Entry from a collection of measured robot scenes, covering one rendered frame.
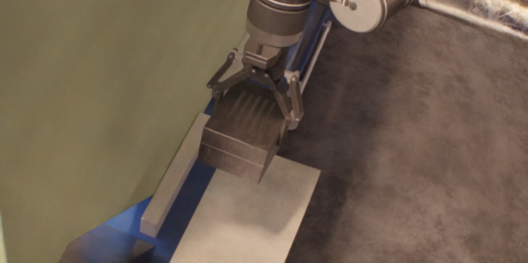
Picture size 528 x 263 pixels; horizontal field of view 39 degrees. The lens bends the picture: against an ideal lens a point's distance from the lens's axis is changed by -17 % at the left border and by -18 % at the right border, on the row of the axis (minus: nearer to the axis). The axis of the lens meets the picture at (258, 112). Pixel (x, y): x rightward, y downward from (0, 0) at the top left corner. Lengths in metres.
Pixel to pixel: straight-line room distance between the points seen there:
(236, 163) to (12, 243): 0.62
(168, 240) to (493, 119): 3.00
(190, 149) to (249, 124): 0.90
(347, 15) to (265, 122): 0.36
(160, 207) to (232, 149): 0.74
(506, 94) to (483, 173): 0.93
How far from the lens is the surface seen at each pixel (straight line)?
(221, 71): 1.70
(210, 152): 1.71
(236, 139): 1.67
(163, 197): 2.43
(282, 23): 1.56
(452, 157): 4.54
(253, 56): 1.56
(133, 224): 2.41
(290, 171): 2.23
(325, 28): 4.04
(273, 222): 2.08
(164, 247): 2.37
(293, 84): 1.66
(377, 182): 4.19
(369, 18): 1.44
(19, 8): 1.04
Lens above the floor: 2.66
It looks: 38 degrees down
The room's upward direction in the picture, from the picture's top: 15 degrees clockwise
